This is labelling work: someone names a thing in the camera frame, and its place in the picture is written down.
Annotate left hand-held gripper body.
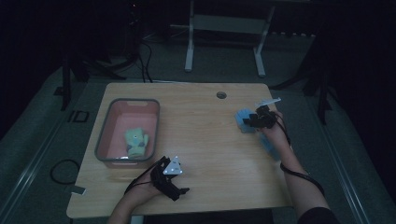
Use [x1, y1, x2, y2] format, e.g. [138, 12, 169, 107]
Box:
[150, 155, 184, 194]

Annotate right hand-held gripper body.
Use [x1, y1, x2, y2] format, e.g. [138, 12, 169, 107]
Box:
[254, 97, 282, 129]

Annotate pink bin with grey rim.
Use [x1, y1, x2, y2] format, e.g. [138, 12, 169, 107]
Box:
[94, 98, 162, 169]

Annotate person's left hand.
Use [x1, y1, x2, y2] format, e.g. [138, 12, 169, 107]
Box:
[124, 173, 164, 209]

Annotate black metal stand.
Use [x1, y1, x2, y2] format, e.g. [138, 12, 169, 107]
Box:
[54, 52, 125, 111]
[269, 31, 335, 125]

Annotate grey floor tag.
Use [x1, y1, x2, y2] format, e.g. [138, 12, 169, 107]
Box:
[70, 185, 87, 196]

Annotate right hand-held gripper cable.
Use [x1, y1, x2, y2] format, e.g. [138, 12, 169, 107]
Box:
[274, 113, 326, 197]

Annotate white metal table frame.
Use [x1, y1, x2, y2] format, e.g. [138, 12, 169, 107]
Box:
[184, 0, 276, 78]

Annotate black cable loop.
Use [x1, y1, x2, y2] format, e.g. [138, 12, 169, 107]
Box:
[49, 159, 80, 186]

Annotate black hanging cables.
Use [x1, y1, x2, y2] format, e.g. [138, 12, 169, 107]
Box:
[129, 3, 154, 84]

